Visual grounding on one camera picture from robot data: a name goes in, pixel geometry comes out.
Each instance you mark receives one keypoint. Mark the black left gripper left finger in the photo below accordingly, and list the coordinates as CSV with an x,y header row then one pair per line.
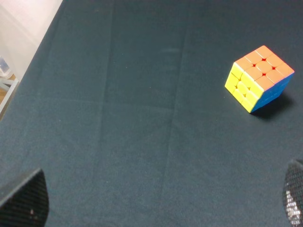
x,y
24,201

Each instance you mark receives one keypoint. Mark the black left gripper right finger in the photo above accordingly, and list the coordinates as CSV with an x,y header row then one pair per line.
x,y
293,193

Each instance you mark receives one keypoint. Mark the multicolour puzzle cube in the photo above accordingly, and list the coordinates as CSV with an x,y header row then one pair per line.
x,y
258,78

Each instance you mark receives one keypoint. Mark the black tablecloth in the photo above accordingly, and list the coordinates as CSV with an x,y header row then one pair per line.
x,y
124,108

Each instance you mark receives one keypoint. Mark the grey metal frame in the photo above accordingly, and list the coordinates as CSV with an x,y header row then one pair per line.
x,y
7,90

